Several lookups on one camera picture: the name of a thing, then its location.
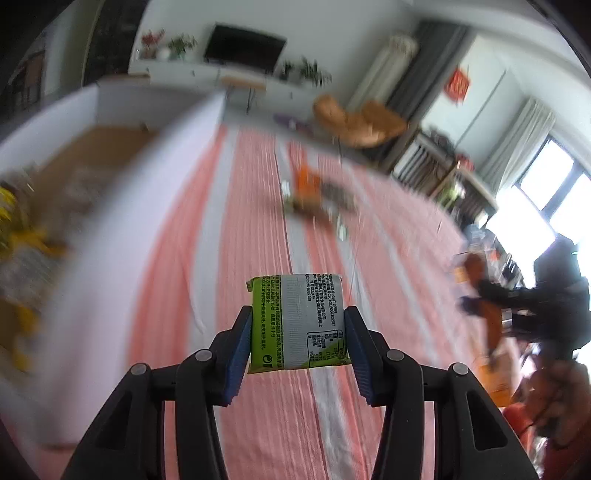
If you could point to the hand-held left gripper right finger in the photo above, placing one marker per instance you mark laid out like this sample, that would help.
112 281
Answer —
362 360

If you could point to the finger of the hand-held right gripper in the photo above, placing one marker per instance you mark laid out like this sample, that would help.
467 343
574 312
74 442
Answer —
521 324
505 291

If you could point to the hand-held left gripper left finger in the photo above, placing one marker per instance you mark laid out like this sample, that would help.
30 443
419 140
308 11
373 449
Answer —
238 357

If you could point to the long orange snack packet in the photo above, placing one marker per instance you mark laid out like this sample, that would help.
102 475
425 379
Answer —
490 323

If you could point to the green silver snack packet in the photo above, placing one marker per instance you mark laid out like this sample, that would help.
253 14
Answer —
300 323

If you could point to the white cardboard box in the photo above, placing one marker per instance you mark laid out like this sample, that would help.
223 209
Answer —
115 230

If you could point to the clear yellow-edged snack bag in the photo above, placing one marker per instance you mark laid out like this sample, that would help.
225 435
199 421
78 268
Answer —
23 244

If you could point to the person's right hand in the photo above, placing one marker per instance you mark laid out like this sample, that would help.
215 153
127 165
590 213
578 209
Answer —
563 397

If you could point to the cluttered wooden side table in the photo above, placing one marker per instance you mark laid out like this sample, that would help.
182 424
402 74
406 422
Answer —
475 198

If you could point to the bright window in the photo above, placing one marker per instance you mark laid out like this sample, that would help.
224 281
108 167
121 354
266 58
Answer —
554 189

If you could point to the orange grey striped tablecloth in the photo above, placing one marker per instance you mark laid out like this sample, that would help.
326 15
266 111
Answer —
258 230

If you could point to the white sheer curtain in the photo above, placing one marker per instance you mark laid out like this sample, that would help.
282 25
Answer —
521 138

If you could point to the dark wooden chair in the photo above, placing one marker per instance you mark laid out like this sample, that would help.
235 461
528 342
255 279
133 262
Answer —
420 157

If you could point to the dark snack packet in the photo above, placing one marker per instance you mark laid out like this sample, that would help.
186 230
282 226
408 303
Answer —
341 198

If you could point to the orange packet with dark contents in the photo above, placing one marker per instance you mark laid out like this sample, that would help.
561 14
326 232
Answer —
307 184

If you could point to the orange lounge chair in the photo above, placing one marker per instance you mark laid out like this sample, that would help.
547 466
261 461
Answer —
355 122

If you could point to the grey curtain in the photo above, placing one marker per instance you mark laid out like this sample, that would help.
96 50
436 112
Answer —
427 64

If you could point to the white radiator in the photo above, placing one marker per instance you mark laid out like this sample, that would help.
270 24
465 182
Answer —
385 69

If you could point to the white television cabinet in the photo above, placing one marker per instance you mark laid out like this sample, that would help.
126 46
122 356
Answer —
198 74

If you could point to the large leafy potted plant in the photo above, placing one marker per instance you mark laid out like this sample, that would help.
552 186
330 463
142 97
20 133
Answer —
314 72

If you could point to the small potted plant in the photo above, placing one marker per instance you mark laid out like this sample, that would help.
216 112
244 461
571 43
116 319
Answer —
287 70

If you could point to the round white vase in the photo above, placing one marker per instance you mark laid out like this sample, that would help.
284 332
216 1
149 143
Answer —
162 53

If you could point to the black television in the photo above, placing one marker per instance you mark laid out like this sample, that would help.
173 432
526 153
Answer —
244 44

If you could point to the green plant in glass vase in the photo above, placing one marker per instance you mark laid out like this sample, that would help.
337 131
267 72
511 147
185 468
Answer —
182 46

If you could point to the red flowers in vase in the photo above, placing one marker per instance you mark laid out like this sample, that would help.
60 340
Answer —
151 41

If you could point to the dark glass cabinet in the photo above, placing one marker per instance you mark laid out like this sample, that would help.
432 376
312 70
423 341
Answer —
108 41

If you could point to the red wall decoration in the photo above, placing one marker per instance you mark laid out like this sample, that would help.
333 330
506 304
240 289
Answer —
457 86

